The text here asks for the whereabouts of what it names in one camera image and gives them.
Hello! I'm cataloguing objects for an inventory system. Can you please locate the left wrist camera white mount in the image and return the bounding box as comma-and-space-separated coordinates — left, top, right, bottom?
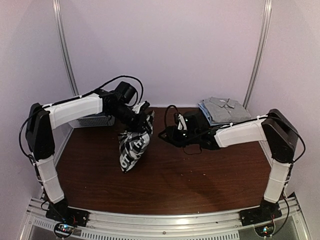
132, 101, 150, 114

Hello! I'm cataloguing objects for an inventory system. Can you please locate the white plastic mesh basket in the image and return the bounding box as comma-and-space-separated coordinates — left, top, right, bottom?
68, 113, 115, 129

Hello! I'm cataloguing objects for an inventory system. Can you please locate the folded light blue shirt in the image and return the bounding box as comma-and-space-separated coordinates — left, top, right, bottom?
197, 102, 215, 126

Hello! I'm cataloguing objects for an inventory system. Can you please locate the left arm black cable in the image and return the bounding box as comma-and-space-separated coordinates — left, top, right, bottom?
18, 75, 145, 161

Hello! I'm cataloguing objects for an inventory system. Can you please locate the aluminium frame post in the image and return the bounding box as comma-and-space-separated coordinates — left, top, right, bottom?
52, 0, 79, 96
243, 0, 273, 109

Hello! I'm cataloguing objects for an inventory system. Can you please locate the black white plaid shirt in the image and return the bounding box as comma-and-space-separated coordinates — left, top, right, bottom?
118, 110, 155, 173

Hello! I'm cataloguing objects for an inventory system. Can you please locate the right aluminium frame post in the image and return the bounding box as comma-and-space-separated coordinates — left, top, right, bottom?
243, 0, 273, 109

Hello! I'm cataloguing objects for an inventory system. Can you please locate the folded grey collared shirt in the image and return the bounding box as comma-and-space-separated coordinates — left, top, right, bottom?
201, 97, 252, 125

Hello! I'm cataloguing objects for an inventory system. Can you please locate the aluminium front rail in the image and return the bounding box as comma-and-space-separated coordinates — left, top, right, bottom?
24, 197, 307, 240

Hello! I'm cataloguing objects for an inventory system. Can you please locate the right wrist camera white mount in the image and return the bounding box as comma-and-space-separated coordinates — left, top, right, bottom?
177, 113, 187, 131

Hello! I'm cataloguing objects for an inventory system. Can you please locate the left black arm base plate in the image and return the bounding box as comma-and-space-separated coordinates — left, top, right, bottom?
45, 202, 89, 227

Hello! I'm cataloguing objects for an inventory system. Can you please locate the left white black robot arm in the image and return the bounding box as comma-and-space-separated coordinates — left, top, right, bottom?
22, 81, 150, 222

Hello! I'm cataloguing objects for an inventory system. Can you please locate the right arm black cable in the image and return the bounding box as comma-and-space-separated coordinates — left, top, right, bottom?
163, 104, 307, 163

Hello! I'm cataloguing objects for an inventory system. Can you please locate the small circuit board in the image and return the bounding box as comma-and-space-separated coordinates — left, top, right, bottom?
254, 225, 275, 238
53, 222, 75, 238

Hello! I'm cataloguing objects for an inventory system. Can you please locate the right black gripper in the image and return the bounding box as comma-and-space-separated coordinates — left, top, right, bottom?
158, 125, 200, 148

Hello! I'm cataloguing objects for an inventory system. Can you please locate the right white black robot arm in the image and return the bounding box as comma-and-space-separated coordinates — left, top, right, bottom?
158, 109, 299, 221

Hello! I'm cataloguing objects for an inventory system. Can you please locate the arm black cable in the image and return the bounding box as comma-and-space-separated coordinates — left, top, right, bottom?
18, 75, 145, 161
163, 104, 307, 163

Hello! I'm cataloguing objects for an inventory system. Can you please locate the left aluminium frame post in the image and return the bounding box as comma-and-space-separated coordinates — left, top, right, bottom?
52, 0, 79, 96

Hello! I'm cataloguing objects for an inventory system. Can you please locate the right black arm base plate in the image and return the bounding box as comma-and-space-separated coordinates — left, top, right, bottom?
239, 203, 282, 227

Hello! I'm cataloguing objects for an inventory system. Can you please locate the right small circuit board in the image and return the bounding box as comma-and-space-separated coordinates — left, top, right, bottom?
254, 225, 275, 238

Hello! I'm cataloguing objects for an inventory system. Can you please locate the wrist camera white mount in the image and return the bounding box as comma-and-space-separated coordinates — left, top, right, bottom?
132, 101, 150, 114
177, 113, 187, 131

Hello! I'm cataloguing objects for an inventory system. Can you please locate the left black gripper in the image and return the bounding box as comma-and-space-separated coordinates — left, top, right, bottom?
108, 103, 152, 134

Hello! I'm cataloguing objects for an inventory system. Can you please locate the left small circuit board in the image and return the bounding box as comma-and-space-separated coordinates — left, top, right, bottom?
53, 222, 75, 238

